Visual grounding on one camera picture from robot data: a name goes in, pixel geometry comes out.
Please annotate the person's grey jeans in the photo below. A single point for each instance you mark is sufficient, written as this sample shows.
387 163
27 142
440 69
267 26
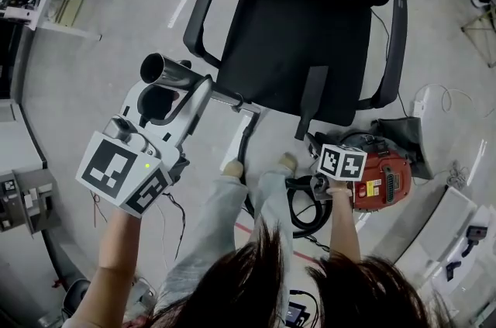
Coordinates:
217 210

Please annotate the grey cabinet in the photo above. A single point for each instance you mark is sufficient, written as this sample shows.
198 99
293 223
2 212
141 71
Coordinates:
35 202

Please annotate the black round device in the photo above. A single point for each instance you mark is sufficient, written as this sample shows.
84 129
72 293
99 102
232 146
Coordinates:
75 299

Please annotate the person's beige left shoe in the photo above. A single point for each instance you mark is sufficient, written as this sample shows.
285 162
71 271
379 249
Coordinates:
233 168

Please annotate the white power strip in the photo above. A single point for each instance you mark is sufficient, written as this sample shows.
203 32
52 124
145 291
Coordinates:
420 103

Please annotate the red vacuum cleaner canister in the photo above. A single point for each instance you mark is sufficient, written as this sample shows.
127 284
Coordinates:
360 202

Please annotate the white low bench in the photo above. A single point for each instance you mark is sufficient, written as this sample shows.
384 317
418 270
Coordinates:
445 210

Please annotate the silver metal vacuum tube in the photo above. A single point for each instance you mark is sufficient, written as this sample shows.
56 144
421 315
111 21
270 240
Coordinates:
170 72

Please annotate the black vacuum nozzle attachment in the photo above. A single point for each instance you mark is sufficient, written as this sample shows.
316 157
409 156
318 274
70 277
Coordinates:
314 94

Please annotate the small black crevice attachment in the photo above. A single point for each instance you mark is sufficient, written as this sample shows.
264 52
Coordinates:
452 271

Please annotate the person's beige shoe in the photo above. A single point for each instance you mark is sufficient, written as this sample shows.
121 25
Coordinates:
233 168
288 160

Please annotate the round blue folding table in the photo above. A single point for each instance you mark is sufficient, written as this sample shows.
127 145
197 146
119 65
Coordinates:
490 14

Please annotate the small black tablet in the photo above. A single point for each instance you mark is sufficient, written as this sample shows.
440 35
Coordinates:
296 315

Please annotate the black mesh office chair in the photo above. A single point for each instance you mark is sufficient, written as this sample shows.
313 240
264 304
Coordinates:
279 47

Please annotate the person's beige right shoe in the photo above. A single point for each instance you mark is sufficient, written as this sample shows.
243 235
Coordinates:
288 160

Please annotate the black brush attachment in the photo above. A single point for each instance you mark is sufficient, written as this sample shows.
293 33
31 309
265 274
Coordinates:
477 232

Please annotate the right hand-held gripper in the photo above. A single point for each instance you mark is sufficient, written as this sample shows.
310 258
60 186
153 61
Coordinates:
343 163

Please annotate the person's left forearm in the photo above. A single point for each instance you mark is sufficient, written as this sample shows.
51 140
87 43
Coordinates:
116 241

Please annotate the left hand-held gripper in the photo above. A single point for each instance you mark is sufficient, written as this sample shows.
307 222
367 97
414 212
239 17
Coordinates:
112 167

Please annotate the person's right forearm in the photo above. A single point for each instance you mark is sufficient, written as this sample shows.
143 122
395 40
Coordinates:
345 225

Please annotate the person's right hand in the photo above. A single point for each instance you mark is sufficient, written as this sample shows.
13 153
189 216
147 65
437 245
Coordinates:
341 185

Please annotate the white rounded appliance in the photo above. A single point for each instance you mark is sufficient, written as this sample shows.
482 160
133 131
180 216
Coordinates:
19 13

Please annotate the grey curved counter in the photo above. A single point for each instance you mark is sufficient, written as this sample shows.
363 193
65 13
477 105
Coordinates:
29 132

